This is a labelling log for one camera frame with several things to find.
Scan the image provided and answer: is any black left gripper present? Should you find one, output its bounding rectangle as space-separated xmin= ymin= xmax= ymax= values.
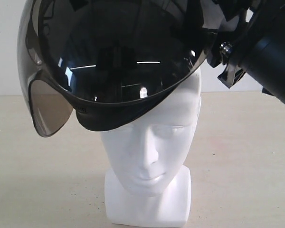
xmin=204 ymin=0 xmax=254 ymax=88

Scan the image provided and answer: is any black helmet with tinted visor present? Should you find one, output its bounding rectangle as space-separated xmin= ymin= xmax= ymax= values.
xmin=17 ymin=0 xmax=223 ymax=137

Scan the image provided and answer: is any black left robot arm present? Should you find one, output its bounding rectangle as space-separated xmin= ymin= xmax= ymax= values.
xmin=207 ymin=0 xmax=285 ymax=105

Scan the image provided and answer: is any white mannequin head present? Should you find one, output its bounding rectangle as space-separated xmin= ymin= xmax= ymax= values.
xmin=101 ymin=69 xmax=202 ymax=228

